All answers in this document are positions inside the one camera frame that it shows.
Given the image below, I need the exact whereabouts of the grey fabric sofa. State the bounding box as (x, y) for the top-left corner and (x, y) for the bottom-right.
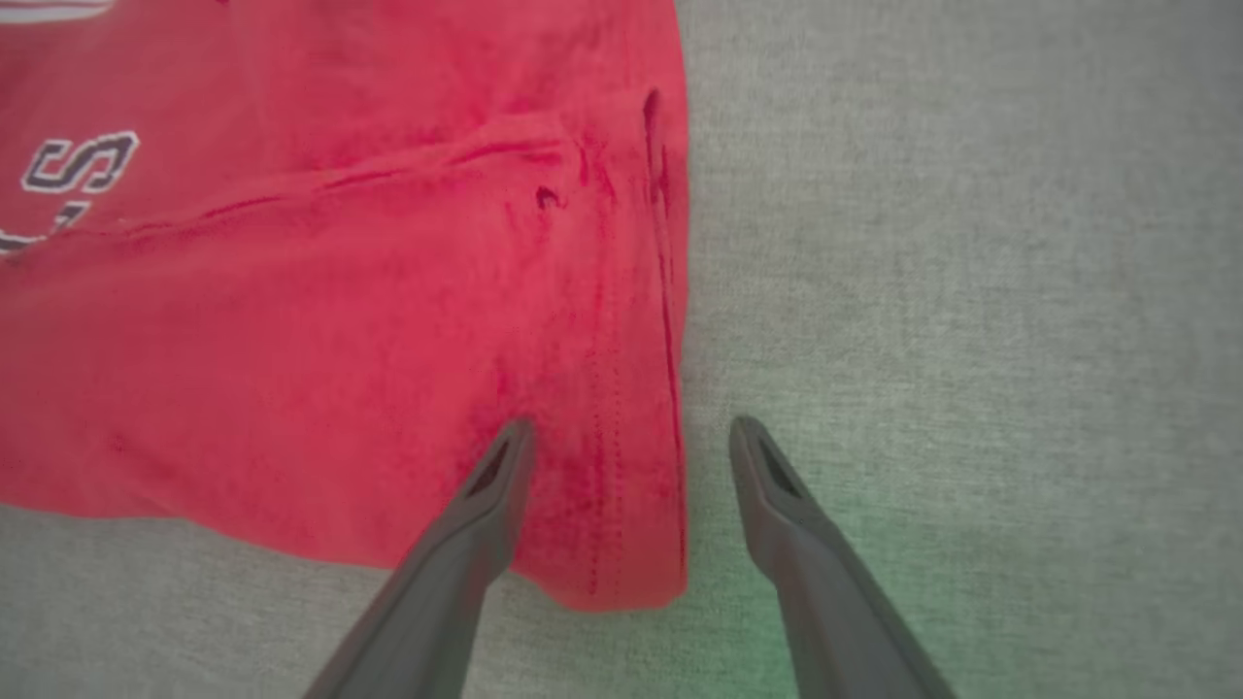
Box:
(0, 0), (1243, 699)

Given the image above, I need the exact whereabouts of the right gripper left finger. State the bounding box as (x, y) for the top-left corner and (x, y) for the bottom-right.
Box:
(303, 417), (537, 699)

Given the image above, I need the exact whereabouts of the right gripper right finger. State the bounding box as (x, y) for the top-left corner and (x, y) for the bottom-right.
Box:
(728, 416), (957, 699)

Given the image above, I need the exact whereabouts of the red Bulls basketball jersey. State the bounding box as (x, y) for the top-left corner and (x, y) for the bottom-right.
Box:
(0, 0), (692, 613)

